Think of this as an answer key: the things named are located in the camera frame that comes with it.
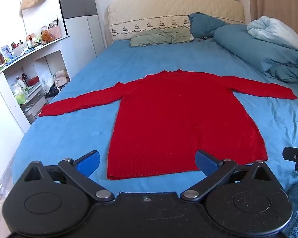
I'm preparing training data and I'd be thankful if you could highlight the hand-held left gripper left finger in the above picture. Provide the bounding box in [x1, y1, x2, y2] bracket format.
[23, 150, 115, 203]

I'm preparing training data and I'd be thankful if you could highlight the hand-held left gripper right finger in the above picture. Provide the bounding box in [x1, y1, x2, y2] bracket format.
[181, 150, 274, 202]

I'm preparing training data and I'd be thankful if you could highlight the red knit sweater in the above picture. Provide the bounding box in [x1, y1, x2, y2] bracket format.
[38, 69, 298, 181]

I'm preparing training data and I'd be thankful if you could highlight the blue bed sheet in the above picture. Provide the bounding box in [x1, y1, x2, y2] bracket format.
[11, 38, 298, 196]

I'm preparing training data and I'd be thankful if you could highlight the beige handbag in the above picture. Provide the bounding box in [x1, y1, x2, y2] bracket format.
[54, 69, 70, 87]

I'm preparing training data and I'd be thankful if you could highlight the white shelf unit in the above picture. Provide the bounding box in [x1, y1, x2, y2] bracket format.
[0, 33, 71, 133]

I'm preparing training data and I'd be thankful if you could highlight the teal duvet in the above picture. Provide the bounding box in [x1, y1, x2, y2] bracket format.
[214, 25, 298, 86]

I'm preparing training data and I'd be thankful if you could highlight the light blue blanket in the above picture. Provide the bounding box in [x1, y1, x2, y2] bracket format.
[247, 15, 298, 53]

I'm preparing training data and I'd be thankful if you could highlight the brown teddy bear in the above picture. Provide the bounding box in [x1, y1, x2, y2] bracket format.
[41, 30, 55, 42]

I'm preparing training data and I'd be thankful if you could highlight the green pillow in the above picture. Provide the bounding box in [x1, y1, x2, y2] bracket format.
[130, 28, 192, 47]

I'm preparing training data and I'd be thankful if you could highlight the pink storage basket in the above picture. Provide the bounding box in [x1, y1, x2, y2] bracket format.
[48, 26, 62, 38]

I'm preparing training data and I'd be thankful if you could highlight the teal pillow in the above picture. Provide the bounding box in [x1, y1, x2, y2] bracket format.
[189, 12, 230, 39]

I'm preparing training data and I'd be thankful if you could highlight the white and grey wardrobe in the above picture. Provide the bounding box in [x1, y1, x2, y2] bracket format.
[57, 0, 107, 60]

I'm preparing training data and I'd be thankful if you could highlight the cream quilted headboard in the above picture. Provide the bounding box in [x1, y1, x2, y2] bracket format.
[107, 0, 246, 42]

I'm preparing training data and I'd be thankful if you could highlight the blue picture frame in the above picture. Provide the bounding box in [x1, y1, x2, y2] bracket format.
[0, 45, 12, 57]

